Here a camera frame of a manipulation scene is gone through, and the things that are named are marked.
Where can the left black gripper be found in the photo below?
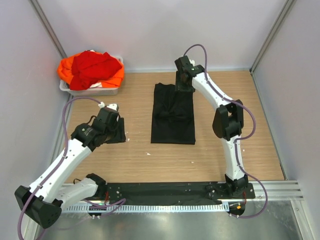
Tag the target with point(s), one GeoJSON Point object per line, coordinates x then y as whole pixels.
{"type": "Point", "coordinates": [120, 136]}

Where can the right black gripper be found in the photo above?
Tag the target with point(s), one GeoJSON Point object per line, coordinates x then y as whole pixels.
{"type": "Point", "coordinates": [178, 87]}

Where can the black t shirt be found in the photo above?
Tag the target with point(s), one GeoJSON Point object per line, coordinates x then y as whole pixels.
{"type": "Point", "coordinates": [173, 119]}

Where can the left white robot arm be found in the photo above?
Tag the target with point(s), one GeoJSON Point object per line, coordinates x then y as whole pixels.
{"type": "Point", "coordinates": [44, 200]}

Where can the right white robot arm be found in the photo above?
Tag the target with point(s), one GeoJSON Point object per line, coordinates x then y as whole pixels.
{"type": "Point", "coordinates": [228, 120]}

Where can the red t shirt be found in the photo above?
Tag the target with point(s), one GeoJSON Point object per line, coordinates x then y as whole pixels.
{"type": "Point", "coordinates": [92, 70]}

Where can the white plastic basket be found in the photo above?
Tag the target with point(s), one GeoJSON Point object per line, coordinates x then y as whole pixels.
{"type": "Point", "coordinates": [100, 91]}

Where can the orange t shirt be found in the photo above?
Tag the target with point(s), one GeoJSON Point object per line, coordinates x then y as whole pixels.
{"type": "Point", "coordinates": [65, 70]}

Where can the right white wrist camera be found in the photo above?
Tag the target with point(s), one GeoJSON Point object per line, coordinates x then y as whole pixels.
{"type": "Point", "coordinates": [192, 62]}

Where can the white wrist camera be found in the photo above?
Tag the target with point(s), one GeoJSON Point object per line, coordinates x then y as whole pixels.
{"type": "Point", "coordinates": [192, 62]}
{"type": "Point", "coordinates": [112, 106]}

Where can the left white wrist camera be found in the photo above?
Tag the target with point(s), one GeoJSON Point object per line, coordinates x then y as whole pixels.
{"type": "Point", "coordinates": [112, 106]}

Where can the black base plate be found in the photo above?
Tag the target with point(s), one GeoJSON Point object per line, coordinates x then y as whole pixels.
{"type": "Point", "coordinates": [172, 193]}

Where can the perforated metal cable rail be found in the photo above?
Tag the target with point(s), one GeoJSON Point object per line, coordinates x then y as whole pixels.
{"type": "Point", "coordinates": [87, 208]}

